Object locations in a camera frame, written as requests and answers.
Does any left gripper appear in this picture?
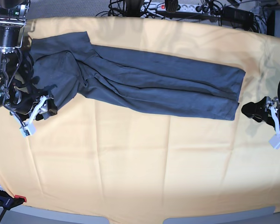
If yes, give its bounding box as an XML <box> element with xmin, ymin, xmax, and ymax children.
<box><xmin>241</xmin><ymin>97</ymin><xmax>280</xmax><ymax>127</ymax></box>

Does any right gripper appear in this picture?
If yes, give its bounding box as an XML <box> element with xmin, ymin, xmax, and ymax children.
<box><xmin>10</xmin><ymin>92</ymin><xmax>58</xmax><ymax>121</ymax></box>

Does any blue-grey T-shirt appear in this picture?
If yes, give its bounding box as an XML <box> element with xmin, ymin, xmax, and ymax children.
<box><xmin>30</xmin><ymin>32</ymin><xmax>245</xmax><ymax>120</ymax></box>

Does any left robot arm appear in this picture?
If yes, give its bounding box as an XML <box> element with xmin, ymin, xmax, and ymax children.
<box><xmin>241</xmin><ymin>80</ymin><xmax>280</xmax><ymax>130</ymax></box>

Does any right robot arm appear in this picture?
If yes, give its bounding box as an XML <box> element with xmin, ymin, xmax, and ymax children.
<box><xmin>0</xmin><ymin>0</ymin><xmax>57</xmax><ymax>123</ymax></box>

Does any yellow table cloth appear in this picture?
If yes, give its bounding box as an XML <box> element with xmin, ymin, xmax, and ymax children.
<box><xmin>0</xmin><ymin>17</ymin><xmax>280</xmax><ymax>224</ymax></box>

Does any black power adapter box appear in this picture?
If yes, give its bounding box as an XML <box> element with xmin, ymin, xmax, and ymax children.
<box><xmin>221</xmin><ymin>7</ymin><xmax>254</xmax><ymax>26</ymax></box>

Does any blue red table clamp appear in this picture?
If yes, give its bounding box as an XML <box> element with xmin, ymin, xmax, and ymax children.
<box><xmin>0</xmin><ymin>190</ymin><xmax>27</xmax><ymax>222</ymax></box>

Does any white power strip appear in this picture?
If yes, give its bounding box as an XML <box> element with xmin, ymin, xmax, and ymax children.
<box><xmin>140</xmin><ymin>1</ymin><xmax>214</xmax><ymax>17</ymax></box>

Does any black cable bundle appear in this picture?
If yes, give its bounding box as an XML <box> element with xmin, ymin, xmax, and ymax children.
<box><xmin>95</xmin><ymin>0</ymin><xmax>168</xmax><ymax>20</ymax></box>

